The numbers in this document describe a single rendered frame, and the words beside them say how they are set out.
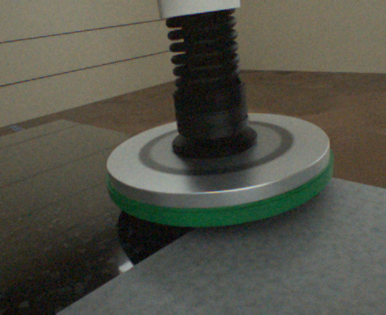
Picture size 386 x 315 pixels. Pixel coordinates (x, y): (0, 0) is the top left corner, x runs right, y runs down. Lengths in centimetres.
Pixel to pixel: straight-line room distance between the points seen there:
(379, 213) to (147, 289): 19
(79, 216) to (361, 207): 26
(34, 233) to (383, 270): 29
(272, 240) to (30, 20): 522
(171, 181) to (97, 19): 553
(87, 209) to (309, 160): 22
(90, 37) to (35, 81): 101
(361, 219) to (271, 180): 9
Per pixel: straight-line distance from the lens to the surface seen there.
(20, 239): 38
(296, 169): 30
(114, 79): 587
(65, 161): 55
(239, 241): 30
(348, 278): 27
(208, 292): 26
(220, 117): 32
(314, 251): 29
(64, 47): 554
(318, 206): 34
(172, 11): 32
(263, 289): 26
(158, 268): 28
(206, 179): 29
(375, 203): 35
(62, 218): 39
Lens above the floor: 104
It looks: 21 degrees down
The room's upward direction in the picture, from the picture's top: 8 degrees counter-clockwise
